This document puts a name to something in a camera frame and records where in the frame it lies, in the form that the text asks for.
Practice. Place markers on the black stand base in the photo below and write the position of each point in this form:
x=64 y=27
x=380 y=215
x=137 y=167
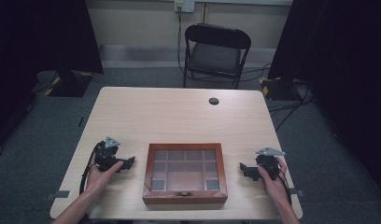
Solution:
x=280 y=88
x=68 y=83

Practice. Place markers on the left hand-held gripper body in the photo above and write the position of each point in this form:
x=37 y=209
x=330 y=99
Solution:
x=106 y=153

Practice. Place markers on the black folding chair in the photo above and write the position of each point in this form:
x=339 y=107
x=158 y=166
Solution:
x=215 y=56

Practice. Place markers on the person's left hand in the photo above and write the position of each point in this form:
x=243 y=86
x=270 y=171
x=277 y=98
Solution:
x=100 y=177

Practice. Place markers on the black curtain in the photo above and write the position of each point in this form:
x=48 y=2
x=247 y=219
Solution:
x=42 y=40
x=338 y=71

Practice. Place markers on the white wall socket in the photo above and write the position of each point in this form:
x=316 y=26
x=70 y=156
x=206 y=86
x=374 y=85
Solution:
x=184 y=6

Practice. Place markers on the wooden glass-lid box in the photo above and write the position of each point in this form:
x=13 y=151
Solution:
x=185 y=173

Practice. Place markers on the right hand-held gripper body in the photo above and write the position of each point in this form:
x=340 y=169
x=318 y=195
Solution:
x=268 y=161

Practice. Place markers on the grey tape strip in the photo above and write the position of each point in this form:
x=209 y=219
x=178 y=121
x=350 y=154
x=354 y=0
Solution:
x=297 y=192
x=58 y=195

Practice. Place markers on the person's right hand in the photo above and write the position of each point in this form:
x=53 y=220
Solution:
x=274 y=183

